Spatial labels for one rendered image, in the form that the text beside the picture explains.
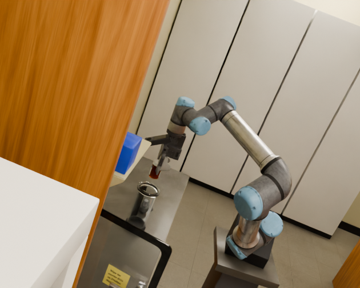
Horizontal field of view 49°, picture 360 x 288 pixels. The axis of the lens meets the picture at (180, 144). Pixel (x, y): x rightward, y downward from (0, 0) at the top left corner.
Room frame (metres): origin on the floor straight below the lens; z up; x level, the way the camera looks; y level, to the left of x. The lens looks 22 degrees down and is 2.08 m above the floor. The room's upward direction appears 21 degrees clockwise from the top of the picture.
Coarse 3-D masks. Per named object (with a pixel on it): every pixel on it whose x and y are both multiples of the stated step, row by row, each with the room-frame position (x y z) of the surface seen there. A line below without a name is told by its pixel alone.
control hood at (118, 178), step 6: (144, 144) 1.27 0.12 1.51; (150, 144) 1.30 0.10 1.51; (138, 150) 1.21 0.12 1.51; (144, 150) 1.22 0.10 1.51; (138, 156) 1.17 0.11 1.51; (132, 168) 1.08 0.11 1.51; (114, 174) 1.00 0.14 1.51; (120, 174) 1.01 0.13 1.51; (126, 174) 1.02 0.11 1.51; (114, 180) 0.99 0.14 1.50; (120, 180) 0.99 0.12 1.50
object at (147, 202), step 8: (144, 184) 1.63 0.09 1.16; (152, 184) 1.65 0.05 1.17; (144, 192) 1.55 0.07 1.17; (152, 192) 1.64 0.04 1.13; (136, 200) 1.57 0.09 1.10; (144, 200) 1.56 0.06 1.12; (152, 200) 1.57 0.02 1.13; (136, 208) 1.56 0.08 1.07; (144, 208) 1.56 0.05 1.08; (128, 216) 1.60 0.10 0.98; (136, 216) 1.56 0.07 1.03; (144, 216) 1.57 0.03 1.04; (136, 224) 1.56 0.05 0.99; (144, 224) 1.58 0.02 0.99
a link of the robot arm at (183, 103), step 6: (180, 102) 1.58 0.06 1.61; (186, 102) 1.57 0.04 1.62; (192, 102) 1.59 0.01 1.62; (174, 108) 1.60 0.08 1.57; (180, 108) 1.57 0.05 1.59; (186, 108) 1.56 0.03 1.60; (174, 114) 1.58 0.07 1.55; (180, 114) 1.56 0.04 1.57; (174, 120) 1.57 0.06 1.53; (180, 120) 1.57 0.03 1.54
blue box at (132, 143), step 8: (128, 136) 1.08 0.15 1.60; (136, 136) 1.10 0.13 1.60; (128, 144) 1.03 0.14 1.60; (136, 144) 1.05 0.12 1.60; (128, 152) 1.01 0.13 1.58; (136, 152) 1.08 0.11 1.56; (120, 160) 1.02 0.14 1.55; (128, 160) 1.01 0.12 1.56; (120, 168) 1.01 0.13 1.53; (128, 168) 1.04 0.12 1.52
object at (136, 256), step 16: (112, 224) 0.98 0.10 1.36; (128, 224) 0.97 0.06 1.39; (96, 240) 0.98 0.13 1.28; (112, 240) 0.97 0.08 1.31; (128, 240) 0.96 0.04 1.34; (144, 240) 0.96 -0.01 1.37; (160, 240) 0.95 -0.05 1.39; (96, 256) 0.98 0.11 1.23; (112, 256) 0.97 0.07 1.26; (128, 256) 0.96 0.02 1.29; (144, 256) 0.95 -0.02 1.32; (160, 256) 0.94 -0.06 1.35; (96, 272) 0.98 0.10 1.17; (128, 272) 0.96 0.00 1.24; (144, 272) 0.95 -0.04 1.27; (160, 272) 0.94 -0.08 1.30
